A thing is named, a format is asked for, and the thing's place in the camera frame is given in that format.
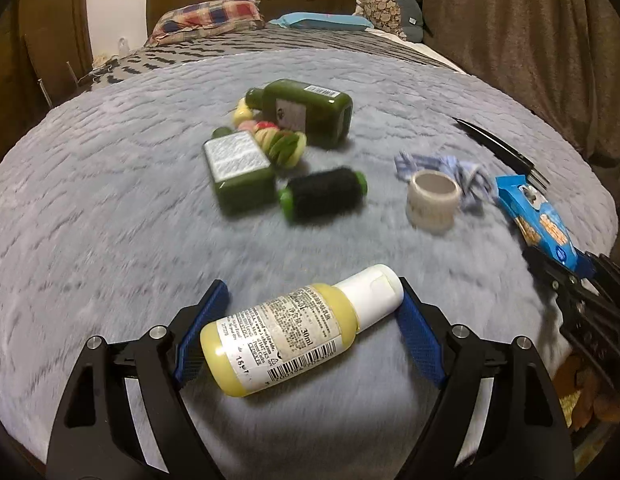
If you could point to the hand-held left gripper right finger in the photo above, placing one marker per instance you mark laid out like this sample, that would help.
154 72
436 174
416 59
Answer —
420 342

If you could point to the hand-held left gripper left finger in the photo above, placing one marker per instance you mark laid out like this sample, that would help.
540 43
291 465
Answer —
202 332

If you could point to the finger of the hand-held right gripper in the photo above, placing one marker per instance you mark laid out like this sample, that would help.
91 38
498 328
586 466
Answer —
612 272
584 320

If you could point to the yellow lotion bottle white cap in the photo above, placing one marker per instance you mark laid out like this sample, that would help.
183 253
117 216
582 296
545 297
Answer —
285 332

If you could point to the blue snack packet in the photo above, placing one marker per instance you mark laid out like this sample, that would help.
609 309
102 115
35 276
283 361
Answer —
539 220

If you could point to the cream tape roll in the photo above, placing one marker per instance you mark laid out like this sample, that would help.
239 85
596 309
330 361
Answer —
432 200

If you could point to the large green bottle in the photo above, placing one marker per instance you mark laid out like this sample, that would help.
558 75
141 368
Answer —
302 110

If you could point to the yellow floor rug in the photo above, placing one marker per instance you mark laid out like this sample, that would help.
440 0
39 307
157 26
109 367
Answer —
589 400

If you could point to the grey fluffy blanket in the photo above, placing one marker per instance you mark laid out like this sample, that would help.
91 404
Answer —
115 200

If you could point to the black plastic fork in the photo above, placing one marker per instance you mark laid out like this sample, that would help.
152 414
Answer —
504 147

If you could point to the small green bottle white label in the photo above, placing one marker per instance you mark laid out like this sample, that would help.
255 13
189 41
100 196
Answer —
240 170

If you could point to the blue checkered cloth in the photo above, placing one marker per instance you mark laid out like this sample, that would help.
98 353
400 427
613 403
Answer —
454 172

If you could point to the black thread spool green ends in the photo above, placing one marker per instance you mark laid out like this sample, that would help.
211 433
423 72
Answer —
322 194

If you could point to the brown curtain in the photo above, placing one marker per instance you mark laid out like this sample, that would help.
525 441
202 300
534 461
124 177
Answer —
514 35

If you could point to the grey black patterned bedspread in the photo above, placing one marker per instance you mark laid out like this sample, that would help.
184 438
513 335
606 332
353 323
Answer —
270 42

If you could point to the plaid pillow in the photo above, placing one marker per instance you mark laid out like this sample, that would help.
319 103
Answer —
210 17

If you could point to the grey plush cushion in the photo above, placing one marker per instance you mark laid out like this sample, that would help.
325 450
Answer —
413 22

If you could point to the light blue pillow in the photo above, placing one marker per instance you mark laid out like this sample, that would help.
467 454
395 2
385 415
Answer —
320 21

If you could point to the brown patterned cushion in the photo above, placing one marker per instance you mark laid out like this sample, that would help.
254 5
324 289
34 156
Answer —
384 7

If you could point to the wooden wardrobe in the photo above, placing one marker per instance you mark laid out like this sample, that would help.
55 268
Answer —
55 25

